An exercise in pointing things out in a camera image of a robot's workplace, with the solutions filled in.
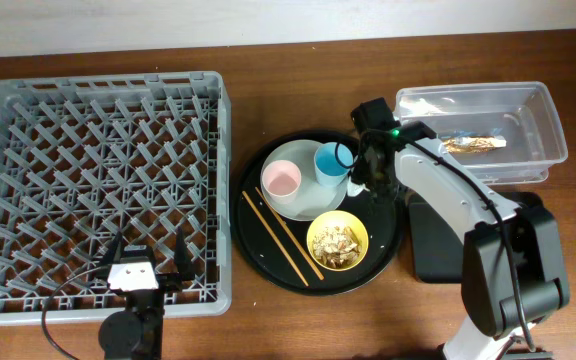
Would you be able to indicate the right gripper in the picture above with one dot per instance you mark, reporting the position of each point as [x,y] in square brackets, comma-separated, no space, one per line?
[374,170]

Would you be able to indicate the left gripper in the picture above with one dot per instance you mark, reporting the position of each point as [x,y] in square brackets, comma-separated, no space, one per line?
[166,280]

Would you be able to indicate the blue plastic cup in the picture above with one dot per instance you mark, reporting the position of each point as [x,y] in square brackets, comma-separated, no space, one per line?
[332,163]

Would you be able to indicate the gold foil snack wrapper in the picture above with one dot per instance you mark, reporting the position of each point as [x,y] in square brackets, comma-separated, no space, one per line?
[474,144]

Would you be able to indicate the yellow bowl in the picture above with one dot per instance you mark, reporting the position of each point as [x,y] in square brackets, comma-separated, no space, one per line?
[342,219]

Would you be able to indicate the pink plastic cup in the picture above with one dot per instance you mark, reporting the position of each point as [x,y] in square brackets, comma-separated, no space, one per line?
[281,179]

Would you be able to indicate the food scraps pile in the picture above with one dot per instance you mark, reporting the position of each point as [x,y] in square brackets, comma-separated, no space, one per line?
[336,247]

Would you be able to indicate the silver white wrapper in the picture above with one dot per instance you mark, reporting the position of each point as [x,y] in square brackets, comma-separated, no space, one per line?
[353,189]

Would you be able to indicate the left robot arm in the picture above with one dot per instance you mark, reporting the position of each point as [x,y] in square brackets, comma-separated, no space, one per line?
[136,332]

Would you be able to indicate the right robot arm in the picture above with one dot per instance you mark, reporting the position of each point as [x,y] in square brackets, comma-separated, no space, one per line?
[513,270]

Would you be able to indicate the black rectangular waste tray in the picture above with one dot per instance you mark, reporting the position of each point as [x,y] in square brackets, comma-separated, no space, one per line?
[437,250]

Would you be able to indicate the clear plastic waste bin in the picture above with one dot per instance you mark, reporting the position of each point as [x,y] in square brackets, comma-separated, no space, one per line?
[522,114]

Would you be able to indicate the grey plastic dishwasher rack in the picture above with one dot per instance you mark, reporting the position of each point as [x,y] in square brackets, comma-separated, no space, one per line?
[85,158]

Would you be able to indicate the grey round plate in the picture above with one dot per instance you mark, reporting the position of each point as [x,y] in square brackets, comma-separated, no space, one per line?
[312,199]

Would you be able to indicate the round black serving tray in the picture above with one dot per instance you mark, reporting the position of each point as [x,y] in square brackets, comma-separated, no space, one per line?
[385,223]

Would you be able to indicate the wooden chopstick right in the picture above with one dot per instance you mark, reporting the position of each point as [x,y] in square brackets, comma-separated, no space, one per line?
[289,232]

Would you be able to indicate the wooden chopstick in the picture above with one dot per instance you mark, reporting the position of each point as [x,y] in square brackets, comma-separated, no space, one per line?
[289,232]
[278,243]

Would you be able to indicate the wooden chopstick left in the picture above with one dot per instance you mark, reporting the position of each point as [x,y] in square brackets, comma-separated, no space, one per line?
[278,243]

